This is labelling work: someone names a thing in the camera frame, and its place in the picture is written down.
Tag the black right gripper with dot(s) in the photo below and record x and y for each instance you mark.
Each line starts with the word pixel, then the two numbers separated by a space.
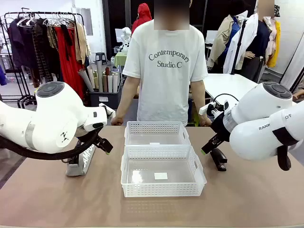
pixel 219 128

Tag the black stapler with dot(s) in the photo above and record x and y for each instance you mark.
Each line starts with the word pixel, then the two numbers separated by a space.
pixel 219 160

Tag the grey CAMPUS pencil case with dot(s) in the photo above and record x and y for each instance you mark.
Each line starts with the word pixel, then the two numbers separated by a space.
pixel 80 166

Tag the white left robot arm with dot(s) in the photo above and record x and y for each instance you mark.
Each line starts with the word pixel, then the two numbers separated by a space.
pixel 47 118

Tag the person's right forearm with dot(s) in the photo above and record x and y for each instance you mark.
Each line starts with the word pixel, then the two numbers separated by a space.
pixel 124 104

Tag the person's left forearm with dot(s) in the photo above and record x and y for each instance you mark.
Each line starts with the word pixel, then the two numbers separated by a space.
pixel 199 104

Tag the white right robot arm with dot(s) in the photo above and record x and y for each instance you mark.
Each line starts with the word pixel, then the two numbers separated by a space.
pixel 256 107

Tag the person's left hand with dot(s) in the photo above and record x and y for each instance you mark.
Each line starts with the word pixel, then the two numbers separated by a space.
pixel 205 122

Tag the person's right hand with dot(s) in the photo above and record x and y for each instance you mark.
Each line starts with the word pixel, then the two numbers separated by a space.
pixel 117 120

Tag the dark grey storage bin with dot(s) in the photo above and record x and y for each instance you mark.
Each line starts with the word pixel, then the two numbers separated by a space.
pixel 104 99

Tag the white perforated plastic basket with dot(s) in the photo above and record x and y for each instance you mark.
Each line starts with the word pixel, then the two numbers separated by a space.
pixel 161 187
pixel 156 129

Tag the white side table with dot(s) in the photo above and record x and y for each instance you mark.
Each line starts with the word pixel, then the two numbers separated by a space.
pixel 228 85

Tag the white paper roll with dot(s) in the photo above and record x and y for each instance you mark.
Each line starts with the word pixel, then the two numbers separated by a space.
pixel 110 84
pixel 115 82

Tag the brown paper roll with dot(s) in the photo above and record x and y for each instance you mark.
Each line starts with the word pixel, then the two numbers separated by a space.
pixel 105 83

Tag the grey paper roll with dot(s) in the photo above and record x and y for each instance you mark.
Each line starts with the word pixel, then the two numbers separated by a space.
pixel 85 80

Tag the tall grey cardboard tube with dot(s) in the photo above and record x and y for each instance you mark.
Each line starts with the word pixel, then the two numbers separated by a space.
pixel 99 71

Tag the person in white printed T-shirt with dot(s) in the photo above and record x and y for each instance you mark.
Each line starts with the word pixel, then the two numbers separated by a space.
pixel 166 83

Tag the red hanging dress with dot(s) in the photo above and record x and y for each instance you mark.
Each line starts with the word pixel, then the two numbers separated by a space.
pixel 69 66

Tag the green cloth covered table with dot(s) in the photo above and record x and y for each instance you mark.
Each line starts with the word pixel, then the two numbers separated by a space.
pixel 120 59

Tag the grey plastic stool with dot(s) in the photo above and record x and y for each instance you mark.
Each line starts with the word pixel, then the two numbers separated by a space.
pixel 101 58

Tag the black tripod stand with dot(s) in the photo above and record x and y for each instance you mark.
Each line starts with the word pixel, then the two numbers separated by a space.
pixel 238 47

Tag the beige hanging garment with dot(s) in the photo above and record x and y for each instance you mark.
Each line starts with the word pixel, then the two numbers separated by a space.
pixel 82 45

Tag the white hanging coat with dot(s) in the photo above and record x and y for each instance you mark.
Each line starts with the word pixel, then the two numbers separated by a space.
pixel 244 45

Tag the mannequin in beige coat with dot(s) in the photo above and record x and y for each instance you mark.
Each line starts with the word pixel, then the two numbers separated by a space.
pixel 223 40

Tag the black hanging garment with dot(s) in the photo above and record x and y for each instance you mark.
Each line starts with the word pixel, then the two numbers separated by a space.
pixel 46 52

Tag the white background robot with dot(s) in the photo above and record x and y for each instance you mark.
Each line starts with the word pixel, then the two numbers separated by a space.
pixel 126 35

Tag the yellow hanging garment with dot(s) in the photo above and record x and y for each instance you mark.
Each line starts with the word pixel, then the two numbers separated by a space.
pixel 275 47

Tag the white leaning panel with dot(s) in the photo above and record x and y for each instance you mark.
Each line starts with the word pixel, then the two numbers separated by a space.
pixel 294 61

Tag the black metal clothes rack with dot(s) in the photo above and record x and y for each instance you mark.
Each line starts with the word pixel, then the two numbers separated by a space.
pixel 80 17

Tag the person in red hoodie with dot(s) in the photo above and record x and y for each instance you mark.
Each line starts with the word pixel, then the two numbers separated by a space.
pixel 142 19

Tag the dark navy hanging coat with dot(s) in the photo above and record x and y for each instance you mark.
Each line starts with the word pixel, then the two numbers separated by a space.
pixel 17 45

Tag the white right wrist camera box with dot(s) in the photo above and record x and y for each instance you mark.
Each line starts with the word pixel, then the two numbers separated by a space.
pixel 205 109

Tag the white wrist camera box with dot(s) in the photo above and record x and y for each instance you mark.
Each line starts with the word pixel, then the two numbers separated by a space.
pixel 205 109
pixel 108 110

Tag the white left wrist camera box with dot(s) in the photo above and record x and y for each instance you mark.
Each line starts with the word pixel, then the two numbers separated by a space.
pixel 108 110

